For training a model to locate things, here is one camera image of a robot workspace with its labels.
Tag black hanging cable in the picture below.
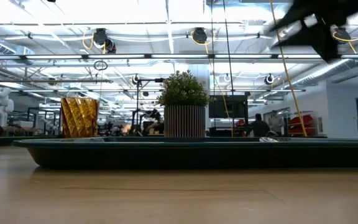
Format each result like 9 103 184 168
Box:
223 0 235 138

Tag artificial plant in ribbed pot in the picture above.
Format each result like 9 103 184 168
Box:
155 69 213 138

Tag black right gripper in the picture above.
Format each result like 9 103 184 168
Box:
270 0 358 63

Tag white robot figure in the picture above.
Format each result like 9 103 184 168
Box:
0 86 15 128

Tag black camera stand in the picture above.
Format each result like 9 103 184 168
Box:
135 77 165 128

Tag red storage bins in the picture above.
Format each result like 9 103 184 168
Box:
287 114 318 137

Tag person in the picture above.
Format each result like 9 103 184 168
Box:
249 113 270 138
269 110 286 135

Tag black monitor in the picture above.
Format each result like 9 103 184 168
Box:
209 95 249 119

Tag amber ribbed glass cup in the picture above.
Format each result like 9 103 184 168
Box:
60 97 100 139

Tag dark green serving tray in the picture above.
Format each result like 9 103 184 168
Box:
12 136 358 170

